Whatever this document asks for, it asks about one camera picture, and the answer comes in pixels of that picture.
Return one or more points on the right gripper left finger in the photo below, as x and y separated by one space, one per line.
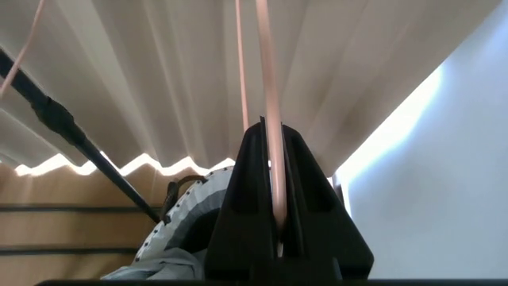
242 230

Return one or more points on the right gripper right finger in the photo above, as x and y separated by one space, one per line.
325 234

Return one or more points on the white laundry basket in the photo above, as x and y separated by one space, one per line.
190 206

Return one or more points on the black clothes rack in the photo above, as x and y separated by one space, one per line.
59 119

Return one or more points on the pale grey shorts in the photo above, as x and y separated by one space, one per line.
166 266

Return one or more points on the beige curtain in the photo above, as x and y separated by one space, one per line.
158 59

